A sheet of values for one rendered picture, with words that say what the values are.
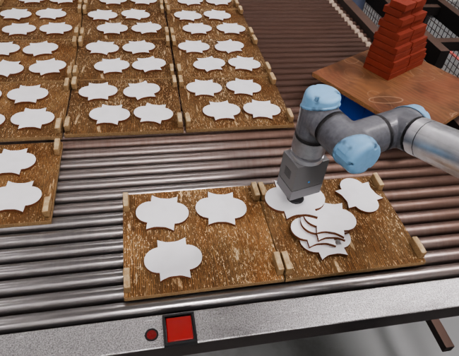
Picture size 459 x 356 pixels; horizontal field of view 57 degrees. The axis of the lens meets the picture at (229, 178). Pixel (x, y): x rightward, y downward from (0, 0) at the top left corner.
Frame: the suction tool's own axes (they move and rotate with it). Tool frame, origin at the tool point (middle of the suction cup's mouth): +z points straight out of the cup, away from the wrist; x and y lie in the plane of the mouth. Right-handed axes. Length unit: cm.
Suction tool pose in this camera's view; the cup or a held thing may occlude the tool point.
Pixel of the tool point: (294, 200)
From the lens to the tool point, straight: 107.5
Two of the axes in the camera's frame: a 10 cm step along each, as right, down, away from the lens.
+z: -0.8, 7.2, 6.9
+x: 4.1, 6.5, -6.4
